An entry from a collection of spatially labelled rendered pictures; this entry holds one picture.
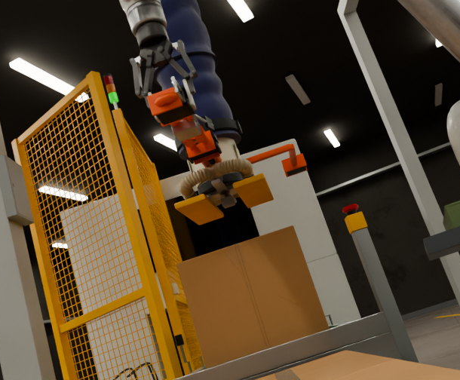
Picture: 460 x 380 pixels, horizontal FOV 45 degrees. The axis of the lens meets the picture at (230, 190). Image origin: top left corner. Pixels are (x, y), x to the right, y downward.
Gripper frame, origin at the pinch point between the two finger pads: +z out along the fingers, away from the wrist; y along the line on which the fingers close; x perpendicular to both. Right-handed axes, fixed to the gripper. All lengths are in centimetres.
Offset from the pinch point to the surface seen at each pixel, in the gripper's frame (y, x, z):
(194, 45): -5, -51, -41
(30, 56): 185, -365, -274
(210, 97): -4, -51, -21
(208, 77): -6, -52, -29
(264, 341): 4, -57, 59
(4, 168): 100, -104, -48
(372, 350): -26, -54, 71
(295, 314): -8, -57, 54
